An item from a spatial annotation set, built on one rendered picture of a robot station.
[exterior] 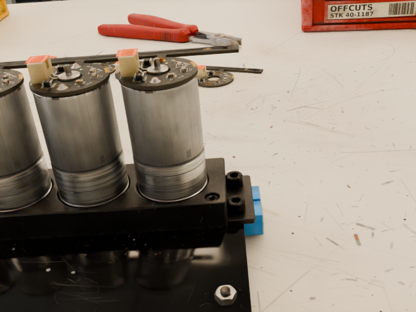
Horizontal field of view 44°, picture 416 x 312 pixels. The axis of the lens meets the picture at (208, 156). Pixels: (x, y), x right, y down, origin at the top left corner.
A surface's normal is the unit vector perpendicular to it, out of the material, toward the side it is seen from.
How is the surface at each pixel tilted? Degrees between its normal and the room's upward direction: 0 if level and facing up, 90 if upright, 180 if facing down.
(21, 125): 90
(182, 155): 90
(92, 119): 90
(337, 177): 0
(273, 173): 0
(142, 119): 90
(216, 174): 0
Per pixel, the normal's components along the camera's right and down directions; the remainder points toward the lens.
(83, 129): 0.38, 0.43
